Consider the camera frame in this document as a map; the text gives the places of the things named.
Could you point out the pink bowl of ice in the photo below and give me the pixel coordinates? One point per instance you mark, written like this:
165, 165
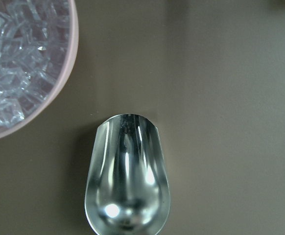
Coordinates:
38, 49

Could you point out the steel ice scoop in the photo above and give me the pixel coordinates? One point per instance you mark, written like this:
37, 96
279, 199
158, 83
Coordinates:
127, 190

